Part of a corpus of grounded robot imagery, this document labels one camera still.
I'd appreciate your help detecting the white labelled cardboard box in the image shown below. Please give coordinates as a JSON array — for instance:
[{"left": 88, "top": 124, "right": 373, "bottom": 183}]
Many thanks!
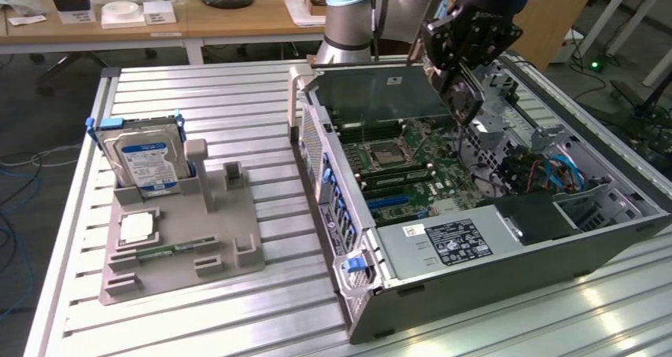
[{"left": 142, "top": 1, "right": 178, "bottom": 26}]

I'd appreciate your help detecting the white box with black lid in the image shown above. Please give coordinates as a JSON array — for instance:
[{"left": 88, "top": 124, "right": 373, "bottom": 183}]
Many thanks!
[{"left": 52, "top": 0, "right": 99, "bottom": 24}]

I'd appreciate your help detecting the long wooden desk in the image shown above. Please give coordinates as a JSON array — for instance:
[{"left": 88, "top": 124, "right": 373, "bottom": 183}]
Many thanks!
[{"left": 0, "top": 0, "right": 473, "bottom": 55}]

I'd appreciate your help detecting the grey plastic parts rack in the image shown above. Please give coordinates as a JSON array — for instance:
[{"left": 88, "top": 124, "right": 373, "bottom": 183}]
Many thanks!
[{"left": 98, "top": 138, "right": 267, "bottom": 307}]

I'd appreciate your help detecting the orange wire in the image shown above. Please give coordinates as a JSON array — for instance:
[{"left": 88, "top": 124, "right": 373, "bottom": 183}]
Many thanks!
[{"left": 528, "top": 158, "right": 552, "bottom": 193}]

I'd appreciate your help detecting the white flat block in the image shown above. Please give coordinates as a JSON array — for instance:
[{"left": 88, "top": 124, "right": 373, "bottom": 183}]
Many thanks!
[{"left": 100, "top": 13, "right": 149, "bottom": 31}]

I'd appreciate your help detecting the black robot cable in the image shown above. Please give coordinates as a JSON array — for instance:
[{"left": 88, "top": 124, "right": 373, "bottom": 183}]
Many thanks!
[{"left": 366, "top": 0, "right": 381, "bottom": 61}]

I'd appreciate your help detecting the metal CPU socket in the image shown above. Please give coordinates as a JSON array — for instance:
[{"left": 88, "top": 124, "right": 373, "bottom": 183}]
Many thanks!
[{"left": 366, "top": 139, "right": 410, "bottom": 168}]

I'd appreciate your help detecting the white floor cable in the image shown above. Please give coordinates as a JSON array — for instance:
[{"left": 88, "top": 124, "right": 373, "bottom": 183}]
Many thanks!
[{"left": 0, "top": 144, "right": 83, "bottom": 168}]

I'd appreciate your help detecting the black long expansion slot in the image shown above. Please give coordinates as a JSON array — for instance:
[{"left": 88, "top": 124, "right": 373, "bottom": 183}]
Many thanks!
[{"left": 361, "top": 187, "right": 409, "bottom": 201}]

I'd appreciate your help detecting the black equipment stand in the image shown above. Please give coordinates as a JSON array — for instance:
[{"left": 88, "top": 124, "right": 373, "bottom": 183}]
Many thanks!
[{"left": 608, "top": 79, "right": 672, "bottom": 157}]

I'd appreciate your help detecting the blue expansion slot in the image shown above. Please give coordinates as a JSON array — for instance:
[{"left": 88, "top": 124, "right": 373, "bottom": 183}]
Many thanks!
[{"left": 366, "top": 197, "right": 417, "bottom": 213}]

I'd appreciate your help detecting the blue data wire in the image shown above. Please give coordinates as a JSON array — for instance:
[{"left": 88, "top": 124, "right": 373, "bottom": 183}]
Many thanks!
[{"left": 545, "top": 154, "right": 587, "bottom": 195}]

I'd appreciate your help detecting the grey power supply with label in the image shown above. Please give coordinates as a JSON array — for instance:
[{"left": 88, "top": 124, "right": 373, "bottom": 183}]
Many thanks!
[{"left": 376, "top": 205, "right": 527, "bottom": 280}]

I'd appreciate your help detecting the green RAM stick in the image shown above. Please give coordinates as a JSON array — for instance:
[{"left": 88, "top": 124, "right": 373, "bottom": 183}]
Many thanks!
[
  {"left": 135, "top": 243, "right": 199, "bottom": 258},
  {"left": 361, "top": 172, "right": 430, "bottom": 188},
  {"left": 358, "top": 166, "right": 428, "bottom": 179}
]

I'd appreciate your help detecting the white table frame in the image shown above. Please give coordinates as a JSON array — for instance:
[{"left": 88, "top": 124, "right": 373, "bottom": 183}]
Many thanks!
[{"left": 576, "top": 0, "right": 672, "bottom": 86}]

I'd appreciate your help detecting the white paper stack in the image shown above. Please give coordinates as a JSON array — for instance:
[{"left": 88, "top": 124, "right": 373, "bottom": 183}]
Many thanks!
[{"left": 283, "top": 0, "right": 330, "bottom": 28}]

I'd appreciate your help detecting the green motherboard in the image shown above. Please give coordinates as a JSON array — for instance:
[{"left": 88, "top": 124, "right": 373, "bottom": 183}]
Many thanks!
[{"left": 336, "top": 115, "right": 505, "bottom": 223}]

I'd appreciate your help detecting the metal disk bay cage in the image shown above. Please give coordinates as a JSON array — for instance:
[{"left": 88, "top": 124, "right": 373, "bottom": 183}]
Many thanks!
[{"left": 461, "top": 95, "right": 532, "bottom": 165}]

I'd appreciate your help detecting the hard disk with blue caddy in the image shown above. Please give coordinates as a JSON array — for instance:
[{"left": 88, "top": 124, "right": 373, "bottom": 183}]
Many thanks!
[{"left": 86, "top": 112, "right": 189, "bottom": 199}]

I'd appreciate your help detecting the graphics card with metal bracket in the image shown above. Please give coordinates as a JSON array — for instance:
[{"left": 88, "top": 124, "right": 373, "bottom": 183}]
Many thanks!
[{"left": 405, "top": 18, "right": 485, "bottom": 130}]

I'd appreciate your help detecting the black chair base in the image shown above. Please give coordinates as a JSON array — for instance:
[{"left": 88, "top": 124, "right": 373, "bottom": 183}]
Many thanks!
[{"left": 31, "top": 50, "right": 159, "bottom": 97}]

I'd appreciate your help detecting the silver CPU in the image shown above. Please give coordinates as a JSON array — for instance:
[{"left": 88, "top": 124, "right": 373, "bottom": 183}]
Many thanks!
[{"left": 119, "top": 213, "right": 159, "bottom": 244}]

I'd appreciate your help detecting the open dark grey PC case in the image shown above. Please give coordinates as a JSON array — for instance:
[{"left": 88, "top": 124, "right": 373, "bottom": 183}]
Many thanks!
[{"left": 287, "top": 50, "right": 672, "bottom": 345}]

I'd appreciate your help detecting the blue floor cable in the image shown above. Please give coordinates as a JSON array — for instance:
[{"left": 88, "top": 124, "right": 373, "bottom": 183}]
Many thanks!
[{"left": 0, "top": 164, "right": 52, "bottom": 321}]

